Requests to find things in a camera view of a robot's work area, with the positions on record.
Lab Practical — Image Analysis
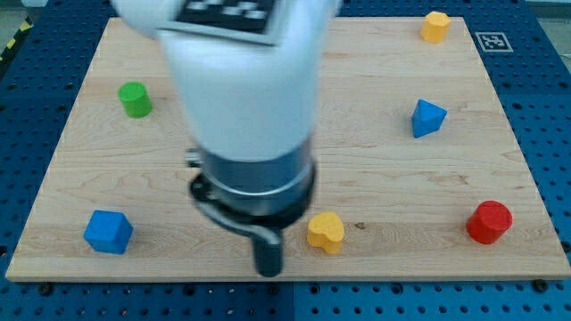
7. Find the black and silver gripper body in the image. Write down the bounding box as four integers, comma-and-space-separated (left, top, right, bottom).
187, 136, 316, 243

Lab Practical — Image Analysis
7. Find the red cylinder block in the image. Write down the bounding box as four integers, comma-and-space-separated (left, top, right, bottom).
466, 200, 513, 244

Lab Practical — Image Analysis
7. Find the blue cube block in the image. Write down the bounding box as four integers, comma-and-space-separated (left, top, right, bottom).
83, 210, 133, 255

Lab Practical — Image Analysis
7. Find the white fiducial marker tag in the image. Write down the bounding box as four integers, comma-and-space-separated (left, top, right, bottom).
475, 31, 513, 54

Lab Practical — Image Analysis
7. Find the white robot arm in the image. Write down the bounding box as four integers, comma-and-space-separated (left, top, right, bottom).
112, 0, 342, 277

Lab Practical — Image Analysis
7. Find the blue triangular prism block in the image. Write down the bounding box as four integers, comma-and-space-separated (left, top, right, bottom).
411, 99, 448, 138

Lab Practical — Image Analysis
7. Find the light wooden board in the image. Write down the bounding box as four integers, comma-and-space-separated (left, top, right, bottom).
6, 18, 570, 283

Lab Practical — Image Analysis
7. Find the green cylinder block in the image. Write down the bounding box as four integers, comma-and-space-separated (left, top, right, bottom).
118, 81, 153, 119

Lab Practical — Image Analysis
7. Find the yellow heart block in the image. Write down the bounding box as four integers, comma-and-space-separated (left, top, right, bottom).
306, 212, 344, 255

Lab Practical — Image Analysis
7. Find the yellow hexagonal block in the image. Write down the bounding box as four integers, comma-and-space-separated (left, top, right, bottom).
420, 11, 451, 44

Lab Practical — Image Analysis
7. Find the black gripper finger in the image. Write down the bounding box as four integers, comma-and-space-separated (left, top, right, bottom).
251, 229, 283, 277

